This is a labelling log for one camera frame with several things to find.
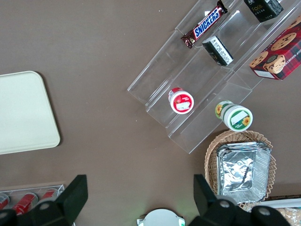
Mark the large rice cracker bag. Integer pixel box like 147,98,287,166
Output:
278,207,301,226

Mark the red lid yogurt cup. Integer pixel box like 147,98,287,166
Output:
167,87,195,115

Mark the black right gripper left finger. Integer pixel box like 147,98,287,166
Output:
0,174,88,226

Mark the small black carton box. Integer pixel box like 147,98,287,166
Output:
202,35,235,66
243,0,285,24

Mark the light wicker basket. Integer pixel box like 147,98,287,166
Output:
204,130,277,210

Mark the white snack bin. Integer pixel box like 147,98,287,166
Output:
265,194,301,226

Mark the beige rectangular tray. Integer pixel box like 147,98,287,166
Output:
0,70,61,155

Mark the clear acrylic stepped display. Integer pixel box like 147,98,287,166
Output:
127,0,301,155

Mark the aluminium foil tray stack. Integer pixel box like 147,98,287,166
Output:
215,141,273,205

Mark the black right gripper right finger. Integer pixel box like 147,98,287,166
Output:
188,174,292,226

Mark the green lid sunflower cup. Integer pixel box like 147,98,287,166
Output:
215,100,253,132

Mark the red cola bottle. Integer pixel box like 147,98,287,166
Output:
39,188,59,203
11,192,40,215
0,193,10,210

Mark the Snickers chocolate bar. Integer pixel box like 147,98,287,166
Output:
180,0,228,49

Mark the clear acrylic bottle rack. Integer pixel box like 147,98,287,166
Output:
0,181,66,212

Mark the red tartan cookie box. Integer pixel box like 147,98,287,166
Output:
248,15,301,81

